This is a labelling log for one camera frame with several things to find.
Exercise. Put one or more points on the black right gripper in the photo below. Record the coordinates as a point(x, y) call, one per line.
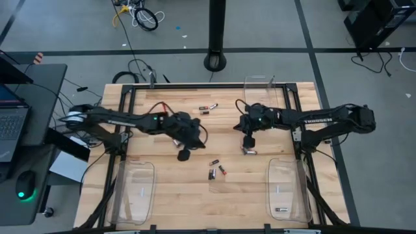
point(260, 117)

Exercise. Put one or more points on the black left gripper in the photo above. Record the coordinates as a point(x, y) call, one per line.
point(182, 126)

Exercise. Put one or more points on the silver Energizer AA battery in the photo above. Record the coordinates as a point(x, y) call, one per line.
point(253, 152)
point(176, 143)
point(214, 174)
point(213, 106)
point(281, 209)

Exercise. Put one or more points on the black red Energizer MAX battery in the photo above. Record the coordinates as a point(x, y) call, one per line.
point(203, 107)
point(222, 170)

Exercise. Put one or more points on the clear plastic bin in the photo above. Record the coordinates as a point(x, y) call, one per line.
point(136, 201)
point(289, 182)
point(260, 91)

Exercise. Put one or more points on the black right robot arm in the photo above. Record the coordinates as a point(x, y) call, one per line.
point(325, 117)

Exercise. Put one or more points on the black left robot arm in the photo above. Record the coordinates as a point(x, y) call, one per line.
point(123, 118)

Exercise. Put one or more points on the grey metal mounting plate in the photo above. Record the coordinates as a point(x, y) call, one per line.
point(296, 134)

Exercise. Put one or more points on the grey metal clamp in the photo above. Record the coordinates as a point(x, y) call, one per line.
point(152, 81)

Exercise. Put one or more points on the white flat box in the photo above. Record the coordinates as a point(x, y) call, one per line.
point(68, 169)

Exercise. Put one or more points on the black side desk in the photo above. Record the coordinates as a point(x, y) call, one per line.
point(48, 97)

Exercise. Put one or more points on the black desk caster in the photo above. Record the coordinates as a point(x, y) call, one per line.
point(48, 212)

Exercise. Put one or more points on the black equipment cabinet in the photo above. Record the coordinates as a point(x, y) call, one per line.
point(373, 22)

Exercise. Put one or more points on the black computer mouse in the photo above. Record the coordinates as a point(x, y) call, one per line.
point(25, 183)

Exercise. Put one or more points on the orange striped marker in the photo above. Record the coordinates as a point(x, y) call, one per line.
point(38, 58)

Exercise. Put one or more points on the grey laptop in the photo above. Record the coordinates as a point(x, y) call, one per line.
point(13, 126)

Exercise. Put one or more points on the black angled screen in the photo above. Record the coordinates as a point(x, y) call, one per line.
point(9, 73)

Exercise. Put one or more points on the black aluminium table frame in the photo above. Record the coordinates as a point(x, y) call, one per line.
point(211, 86)

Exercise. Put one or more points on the black floor post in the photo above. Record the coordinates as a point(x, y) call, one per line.
point(216, 32)

